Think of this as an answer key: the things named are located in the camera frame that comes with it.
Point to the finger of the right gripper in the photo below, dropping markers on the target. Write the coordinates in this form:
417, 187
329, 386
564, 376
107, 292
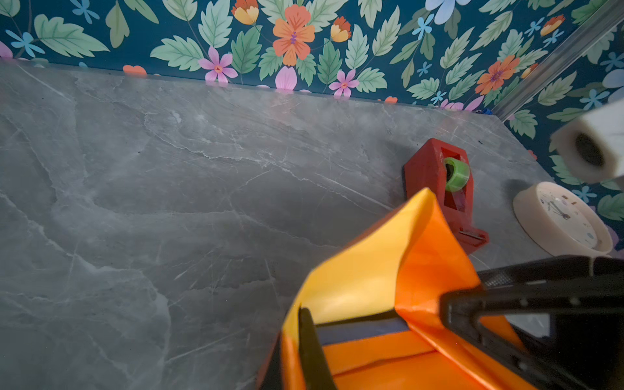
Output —
564, 267
583, 351

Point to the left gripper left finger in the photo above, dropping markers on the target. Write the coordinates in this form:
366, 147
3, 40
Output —
269, 377

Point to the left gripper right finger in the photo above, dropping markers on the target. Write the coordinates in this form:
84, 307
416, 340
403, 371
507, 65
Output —
315, 368

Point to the blue gift box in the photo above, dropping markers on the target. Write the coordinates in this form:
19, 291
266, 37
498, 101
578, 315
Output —
338, 333

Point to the yellow orange wrapping paper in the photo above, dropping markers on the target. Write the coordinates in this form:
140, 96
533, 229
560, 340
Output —
403, 266

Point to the pink round alarm clock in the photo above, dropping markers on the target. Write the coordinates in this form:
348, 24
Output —
560, 222

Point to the red tape dispenser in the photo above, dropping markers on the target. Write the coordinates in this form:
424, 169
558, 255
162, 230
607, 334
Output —
445, 169

